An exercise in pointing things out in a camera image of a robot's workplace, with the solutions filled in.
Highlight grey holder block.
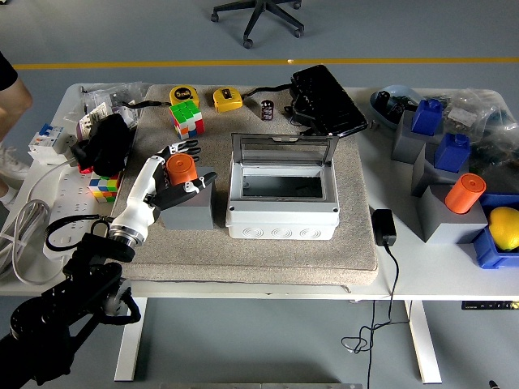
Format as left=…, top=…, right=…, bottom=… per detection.
left=391, top=109, right=445, bottom=165
left=410, top=142, right=471, bottom=199
left=414, top=184, right=490, bottom=245

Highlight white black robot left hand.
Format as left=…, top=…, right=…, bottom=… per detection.
left=109, top=139, right=219, bottom=240

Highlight person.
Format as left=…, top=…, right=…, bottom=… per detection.
left=0, top=50, right=33, bottom=207

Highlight small colourful puzzle cube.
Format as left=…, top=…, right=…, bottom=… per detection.
left=88, top=172, right=122, bottom=203

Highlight white circuit breaker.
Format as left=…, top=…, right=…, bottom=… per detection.
left=27, top=123, right=66, bottom=165

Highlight grey plastic junction box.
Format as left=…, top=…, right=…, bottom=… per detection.
left=225, top=156, right=341, bottom=240

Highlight blue plastic bin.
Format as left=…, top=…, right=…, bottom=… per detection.
left=472, top=193, right=519, bottom=270

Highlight black office chair base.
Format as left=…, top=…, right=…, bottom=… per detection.
left=210, top=0, right=305, bottom=49

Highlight white table leg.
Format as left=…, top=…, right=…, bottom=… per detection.
left=114, top=297, right=148, bottom=383
left=403, top=300, right=443, bottom=385

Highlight yellow tape measure black disc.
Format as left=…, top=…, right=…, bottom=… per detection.
left=169, top=85, right=199, bottom=109

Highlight orange cylinder battery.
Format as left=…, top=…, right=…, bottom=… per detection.
left=165, top=155, right=199, bottom=187
left=444, top=173, right=487, bottom=215

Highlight large colourful puzzle cube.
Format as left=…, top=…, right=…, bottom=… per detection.
left=168, top=100, right=205, bottom=141

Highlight blue plastic block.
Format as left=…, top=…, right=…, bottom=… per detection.
left=433, top=132, right=472, bottom=173
left=410, top=99, right=445, bottom=137

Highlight large clear plastic bag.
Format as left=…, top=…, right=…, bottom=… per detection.
left=421, top=88, right=519, bottom=195

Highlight white coiled cable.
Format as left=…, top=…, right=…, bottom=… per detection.
left=0, top=161, right=78, bottom=284

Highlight blue-grey bowl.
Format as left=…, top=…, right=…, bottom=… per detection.
left=369, top=84, right=422, bottom=130

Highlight grey-brown felt mat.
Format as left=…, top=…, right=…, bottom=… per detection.
left=109, top=83, right=380, bottom=287

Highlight black cloth bundle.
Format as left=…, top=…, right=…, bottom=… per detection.
left=71, top=113, right=137, bottom=177

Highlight black power adapter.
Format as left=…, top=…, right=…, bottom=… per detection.
left=371, top=208, right=397, bottom=247

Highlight grey block with round hole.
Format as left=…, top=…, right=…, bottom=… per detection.
left=160, top=165, right=216, bottom=231

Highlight glossy black pouch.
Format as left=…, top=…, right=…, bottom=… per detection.
left=285, top=64, right=369, bottom=139

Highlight yellow lemon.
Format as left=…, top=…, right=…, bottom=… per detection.
left=487, top=206, right=519, bottom=252

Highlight black table control panel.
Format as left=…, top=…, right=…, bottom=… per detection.
left=461, top=300, right=519, bottom=311

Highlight clear plastic parts bags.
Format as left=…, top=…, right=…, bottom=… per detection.
left=79, top=82, right=145, bottom=130

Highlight purple white packet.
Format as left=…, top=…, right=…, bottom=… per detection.
left=75, top=113, right=101, bottom=141

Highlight black adapter cord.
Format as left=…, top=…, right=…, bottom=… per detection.
left=341, top=242, right=401, bottom=389

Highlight transparent hinged box lid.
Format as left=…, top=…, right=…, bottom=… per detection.
left=230, top=131, right=340, bottom=166

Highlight black tape measure strap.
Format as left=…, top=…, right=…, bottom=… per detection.
left=242, top=83, right=294, bottom=98
left=115, top=99, right=171, bottom=109

